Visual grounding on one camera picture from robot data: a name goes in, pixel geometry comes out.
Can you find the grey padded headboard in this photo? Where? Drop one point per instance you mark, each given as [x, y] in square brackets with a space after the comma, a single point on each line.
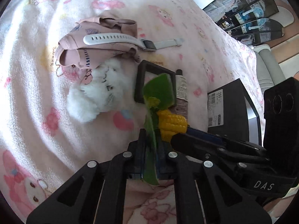
[268, 70]

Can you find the green yellow corn snack bag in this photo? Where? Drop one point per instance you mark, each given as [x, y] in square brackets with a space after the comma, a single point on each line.
[158, 98]

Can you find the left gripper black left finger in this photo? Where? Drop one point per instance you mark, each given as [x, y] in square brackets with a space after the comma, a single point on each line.
[96, 192]

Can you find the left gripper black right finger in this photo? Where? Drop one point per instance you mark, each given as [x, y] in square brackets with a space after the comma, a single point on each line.
[205, 190]

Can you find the pink patterned cloth garment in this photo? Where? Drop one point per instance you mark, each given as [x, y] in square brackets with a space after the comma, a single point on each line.
[72, 51]

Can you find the black glass display cabinet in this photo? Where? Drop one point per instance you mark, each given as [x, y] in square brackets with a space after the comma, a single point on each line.
[248, 21]

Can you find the white smart watch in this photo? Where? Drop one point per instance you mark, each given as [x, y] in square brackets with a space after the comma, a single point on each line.
[144, 44]

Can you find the white fluffy plush toy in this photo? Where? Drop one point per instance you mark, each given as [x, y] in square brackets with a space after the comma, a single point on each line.
[109, 87]

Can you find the black square frame case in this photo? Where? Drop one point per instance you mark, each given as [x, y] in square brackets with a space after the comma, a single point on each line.
[147, 71]

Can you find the hand cream tube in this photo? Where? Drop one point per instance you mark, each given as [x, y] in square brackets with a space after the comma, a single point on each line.
[181, 107]

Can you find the black cardboard storage box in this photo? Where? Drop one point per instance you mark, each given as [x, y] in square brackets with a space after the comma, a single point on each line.
[232, 113]

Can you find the pink cartoon print blanket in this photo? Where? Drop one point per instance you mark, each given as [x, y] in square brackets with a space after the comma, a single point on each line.
[41, 145]

